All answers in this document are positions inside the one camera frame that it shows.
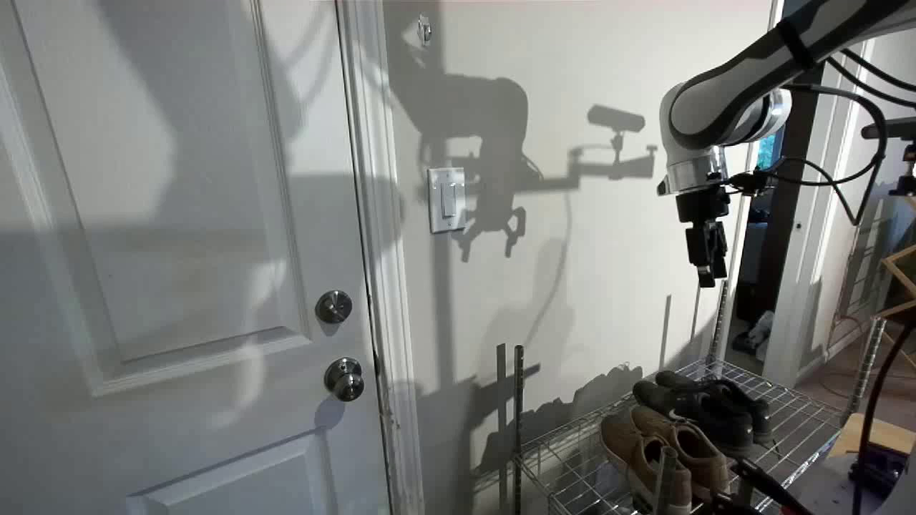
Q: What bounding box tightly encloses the silver deadbolt lock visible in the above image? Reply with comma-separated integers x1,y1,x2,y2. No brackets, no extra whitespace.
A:
312,290,355,329

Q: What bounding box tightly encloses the white wall light switch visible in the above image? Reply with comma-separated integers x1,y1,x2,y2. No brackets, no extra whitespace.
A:
427,164,471,239

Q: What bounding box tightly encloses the blue clamp base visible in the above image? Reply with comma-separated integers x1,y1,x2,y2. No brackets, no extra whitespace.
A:
843,446,911,502

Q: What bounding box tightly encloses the black shoe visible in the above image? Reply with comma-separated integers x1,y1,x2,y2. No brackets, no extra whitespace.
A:
652,366,776,438
630,377,758,452

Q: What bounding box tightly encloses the white panel door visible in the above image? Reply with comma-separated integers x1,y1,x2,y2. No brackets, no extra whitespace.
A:
0,0,394,515

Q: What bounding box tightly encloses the white doorway trim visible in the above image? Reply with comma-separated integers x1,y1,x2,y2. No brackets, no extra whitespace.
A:
758,0,868,392

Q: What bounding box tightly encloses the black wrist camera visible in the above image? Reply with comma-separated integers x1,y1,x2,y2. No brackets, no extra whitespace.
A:
725,170,770,200

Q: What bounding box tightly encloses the tan wooden board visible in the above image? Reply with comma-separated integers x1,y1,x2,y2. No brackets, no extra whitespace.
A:
826,409,916,462

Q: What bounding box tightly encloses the black rod with red band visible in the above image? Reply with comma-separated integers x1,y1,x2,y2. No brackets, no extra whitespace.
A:
726,455,815,515

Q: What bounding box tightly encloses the metal wire shoe rack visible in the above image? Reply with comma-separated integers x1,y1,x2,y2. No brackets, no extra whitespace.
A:
493,340,894,515

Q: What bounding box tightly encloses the silver round door knob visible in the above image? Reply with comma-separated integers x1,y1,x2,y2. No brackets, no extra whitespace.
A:
320,355,370,405

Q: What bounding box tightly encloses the light wooden frame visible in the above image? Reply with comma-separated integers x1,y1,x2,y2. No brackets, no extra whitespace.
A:
872,240,916,333

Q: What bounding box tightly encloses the tan suede shoe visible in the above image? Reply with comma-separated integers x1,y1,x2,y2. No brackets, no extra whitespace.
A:
632,405,739,502
594,409,696,515

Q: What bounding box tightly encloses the white door frame trim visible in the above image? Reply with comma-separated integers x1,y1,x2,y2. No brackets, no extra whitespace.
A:
331,0,430,515

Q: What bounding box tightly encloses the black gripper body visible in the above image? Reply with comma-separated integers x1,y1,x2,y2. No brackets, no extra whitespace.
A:
675,183,736,233

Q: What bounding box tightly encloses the black camera on stand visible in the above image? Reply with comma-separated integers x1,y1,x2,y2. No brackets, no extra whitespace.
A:
858,116,916,197

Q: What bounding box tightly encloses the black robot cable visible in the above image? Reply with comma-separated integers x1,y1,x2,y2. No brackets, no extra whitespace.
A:
756,46,916,230

